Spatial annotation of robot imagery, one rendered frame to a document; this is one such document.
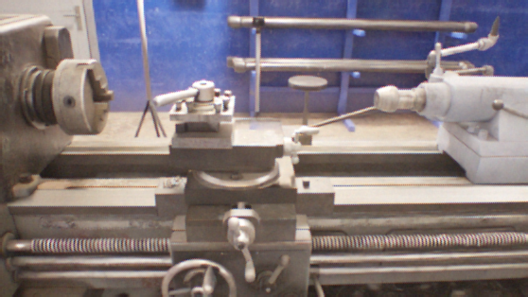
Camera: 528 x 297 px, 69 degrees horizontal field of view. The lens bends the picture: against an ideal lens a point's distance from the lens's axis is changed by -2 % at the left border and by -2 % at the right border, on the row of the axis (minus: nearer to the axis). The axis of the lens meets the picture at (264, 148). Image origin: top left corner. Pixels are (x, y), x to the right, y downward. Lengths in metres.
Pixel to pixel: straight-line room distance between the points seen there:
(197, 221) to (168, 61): 3.48
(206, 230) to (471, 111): 0.95
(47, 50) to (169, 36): 2.91
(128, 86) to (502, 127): 3.84
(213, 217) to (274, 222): 0.17
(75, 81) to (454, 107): 1.22
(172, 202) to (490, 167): 1.06
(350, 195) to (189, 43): 3.35
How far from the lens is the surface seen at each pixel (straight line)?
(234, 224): 0.97
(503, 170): 1.56
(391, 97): 1.39
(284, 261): 1.07
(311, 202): 1.23
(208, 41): 4.35
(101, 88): 1.38
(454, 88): 1.44
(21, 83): 1.42
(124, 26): 4.49
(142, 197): 1.28
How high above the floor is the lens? 1.48
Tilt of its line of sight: 24 degrees down
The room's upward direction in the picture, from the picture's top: 1 degrees clockwise
